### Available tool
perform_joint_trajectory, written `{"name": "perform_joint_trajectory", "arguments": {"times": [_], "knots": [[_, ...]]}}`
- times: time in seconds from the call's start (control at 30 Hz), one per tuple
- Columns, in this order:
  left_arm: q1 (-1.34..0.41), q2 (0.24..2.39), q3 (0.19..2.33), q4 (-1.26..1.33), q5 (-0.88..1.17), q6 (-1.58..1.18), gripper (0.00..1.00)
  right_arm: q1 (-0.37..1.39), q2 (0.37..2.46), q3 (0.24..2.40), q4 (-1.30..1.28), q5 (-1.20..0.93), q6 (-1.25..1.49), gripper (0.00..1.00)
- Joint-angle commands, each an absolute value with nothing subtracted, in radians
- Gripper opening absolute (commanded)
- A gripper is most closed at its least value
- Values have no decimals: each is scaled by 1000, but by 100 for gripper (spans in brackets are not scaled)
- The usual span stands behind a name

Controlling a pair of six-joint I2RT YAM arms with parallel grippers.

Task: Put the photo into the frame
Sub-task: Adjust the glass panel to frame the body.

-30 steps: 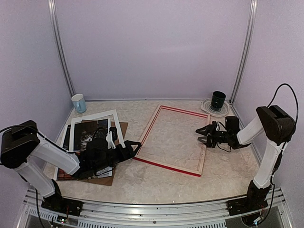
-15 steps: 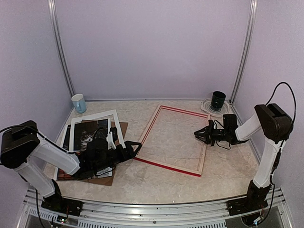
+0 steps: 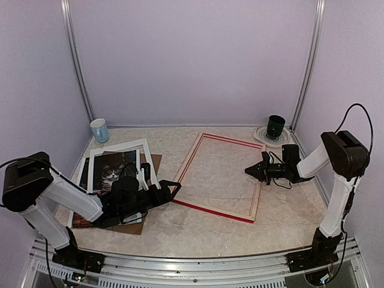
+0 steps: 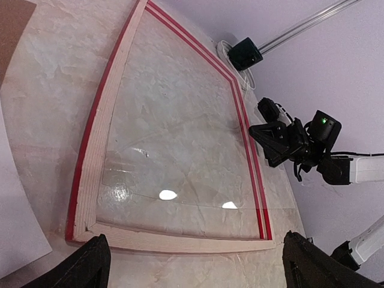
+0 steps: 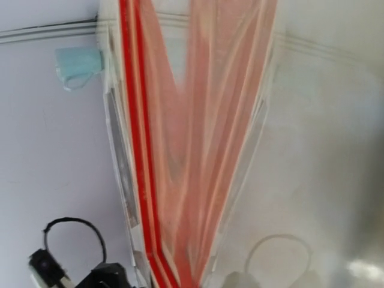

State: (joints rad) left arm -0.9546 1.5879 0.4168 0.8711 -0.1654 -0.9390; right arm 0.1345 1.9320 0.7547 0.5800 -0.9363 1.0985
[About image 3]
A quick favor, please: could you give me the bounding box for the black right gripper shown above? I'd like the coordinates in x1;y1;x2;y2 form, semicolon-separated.
245;155;290;185

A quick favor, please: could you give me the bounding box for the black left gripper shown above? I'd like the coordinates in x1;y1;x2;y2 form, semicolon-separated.
119;180;181;220

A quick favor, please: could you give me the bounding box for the red wooden picture frame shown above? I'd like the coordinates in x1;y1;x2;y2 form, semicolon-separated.
173;133;266;223

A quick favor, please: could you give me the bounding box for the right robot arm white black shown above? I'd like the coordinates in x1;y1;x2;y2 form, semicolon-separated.
245;130;371;272

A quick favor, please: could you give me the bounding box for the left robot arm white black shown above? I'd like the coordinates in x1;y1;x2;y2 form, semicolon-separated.
1;152;182;267

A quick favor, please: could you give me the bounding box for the cat photo print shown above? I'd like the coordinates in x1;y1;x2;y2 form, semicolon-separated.
92;151;137;194

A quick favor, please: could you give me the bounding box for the white mat board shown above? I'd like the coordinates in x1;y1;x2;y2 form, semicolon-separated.
68;138;160;228

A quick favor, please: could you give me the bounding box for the white patterned plate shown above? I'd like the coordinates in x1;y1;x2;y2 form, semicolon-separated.
253;124;291;148

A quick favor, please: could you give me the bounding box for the brown backing cardboard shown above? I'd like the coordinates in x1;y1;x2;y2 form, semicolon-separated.
71;154;163;236

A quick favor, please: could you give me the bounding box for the dark green cup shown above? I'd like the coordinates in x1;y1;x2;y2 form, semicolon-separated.
266;115;286;140

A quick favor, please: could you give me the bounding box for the light blue mug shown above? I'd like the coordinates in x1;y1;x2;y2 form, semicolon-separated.
90;118;109;143

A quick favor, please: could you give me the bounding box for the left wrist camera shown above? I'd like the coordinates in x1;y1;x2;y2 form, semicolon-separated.
140;163;151;181

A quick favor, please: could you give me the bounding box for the aluminium front rail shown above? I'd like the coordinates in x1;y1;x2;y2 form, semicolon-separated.
22;236;368;288

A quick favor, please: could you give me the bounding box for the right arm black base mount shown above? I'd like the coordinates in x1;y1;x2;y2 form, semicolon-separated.
286;249;338;272

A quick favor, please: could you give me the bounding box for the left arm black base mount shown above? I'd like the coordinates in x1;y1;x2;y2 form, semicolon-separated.
52;250;105;274

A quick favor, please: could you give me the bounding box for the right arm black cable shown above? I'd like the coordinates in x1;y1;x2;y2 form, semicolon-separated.
334;103;375;154

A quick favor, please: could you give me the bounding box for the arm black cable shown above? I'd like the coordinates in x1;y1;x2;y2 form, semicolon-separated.
334;103;375;154
0;158;100;208

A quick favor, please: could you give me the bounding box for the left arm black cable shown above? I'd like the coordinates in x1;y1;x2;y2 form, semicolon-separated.
0;158;100;208

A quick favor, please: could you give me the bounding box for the right aluminium corner post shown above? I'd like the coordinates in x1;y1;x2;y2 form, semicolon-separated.
290;0;326;133

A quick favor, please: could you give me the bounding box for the aluminium corner post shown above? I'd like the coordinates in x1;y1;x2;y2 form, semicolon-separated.
60;0;95;122
290;0;326;133

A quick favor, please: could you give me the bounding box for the left aluminium corner post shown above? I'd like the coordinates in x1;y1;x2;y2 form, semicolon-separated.
60;0;95;122

